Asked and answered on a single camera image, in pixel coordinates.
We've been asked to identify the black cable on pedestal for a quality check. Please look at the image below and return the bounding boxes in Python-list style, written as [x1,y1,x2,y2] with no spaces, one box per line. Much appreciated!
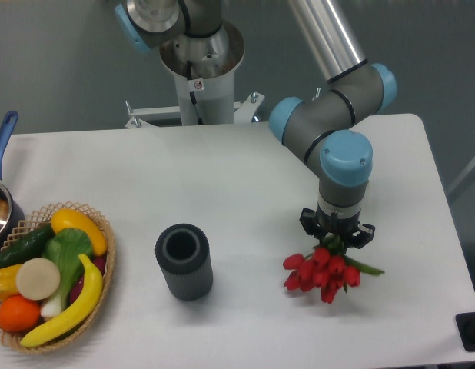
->
[185,60,204,125]

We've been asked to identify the orange fruit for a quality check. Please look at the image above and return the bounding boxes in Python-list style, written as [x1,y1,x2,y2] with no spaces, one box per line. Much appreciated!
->
[0,294,40,332]

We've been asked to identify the purple eggplant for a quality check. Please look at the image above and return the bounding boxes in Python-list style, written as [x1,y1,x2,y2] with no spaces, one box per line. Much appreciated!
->
[68,255,106,305]

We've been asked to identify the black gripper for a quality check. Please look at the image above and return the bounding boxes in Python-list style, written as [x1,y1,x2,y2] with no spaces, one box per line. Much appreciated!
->
[299,208,375,249]

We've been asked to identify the blue handled saucepan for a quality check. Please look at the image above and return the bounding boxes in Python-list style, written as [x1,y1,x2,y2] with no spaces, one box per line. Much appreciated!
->
[0,111,25,250]

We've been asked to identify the green bok choy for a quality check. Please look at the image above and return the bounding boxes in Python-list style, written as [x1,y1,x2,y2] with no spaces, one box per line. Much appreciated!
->
[41,228,93,320]

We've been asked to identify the beige round disc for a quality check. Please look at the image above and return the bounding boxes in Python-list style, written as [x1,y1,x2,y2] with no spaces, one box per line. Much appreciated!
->
[15,258,61,301]

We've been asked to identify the red tulip bouquet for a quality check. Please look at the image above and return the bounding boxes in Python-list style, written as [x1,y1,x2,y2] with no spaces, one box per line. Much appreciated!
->
[282,234,384,304]

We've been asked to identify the yellow squash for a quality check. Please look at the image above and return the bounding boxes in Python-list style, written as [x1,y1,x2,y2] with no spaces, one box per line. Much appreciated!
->
[50,208,108,257]

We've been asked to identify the yellow bell pepper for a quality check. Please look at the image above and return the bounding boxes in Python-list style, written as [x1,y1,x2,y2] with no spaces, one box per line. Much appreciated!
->
[0,264,22,301]

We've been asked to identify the yellow banana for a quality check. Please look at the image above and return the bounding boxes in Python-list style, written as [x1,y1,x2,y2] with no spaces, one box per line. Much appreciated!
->
[20,254,103,348]

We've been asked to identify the black device at table edge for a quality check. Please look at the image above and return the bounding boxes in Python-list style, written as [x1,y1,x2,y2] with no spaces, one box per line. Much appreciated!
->
[455,312,475,352]

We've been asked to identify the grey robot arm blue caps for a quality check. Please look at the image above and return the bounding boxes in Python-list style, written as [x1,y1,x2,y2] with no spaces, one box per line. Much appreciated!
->
[115,1,397,248]

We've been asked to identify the woven wicker basket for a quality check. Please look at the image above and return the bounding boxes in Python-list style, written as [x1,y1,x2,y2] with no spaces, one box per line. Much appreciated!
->
[0,201,115,354]

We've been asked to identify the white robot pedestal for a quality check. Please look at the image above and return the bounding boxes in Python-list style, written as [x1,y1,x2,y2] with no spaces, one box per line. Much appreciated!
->
[125,73,265,128]

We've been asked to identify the dark green cucumber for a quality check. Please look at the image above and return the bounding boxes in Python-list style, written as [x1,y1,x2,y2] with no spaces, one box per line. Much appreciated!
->
[0,223,55,269]

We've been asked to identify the dark grey ribbed vase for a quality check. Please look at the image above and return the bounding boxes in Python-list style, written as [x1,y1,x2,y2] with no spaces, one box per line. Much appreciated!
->
[154,223,213,301]

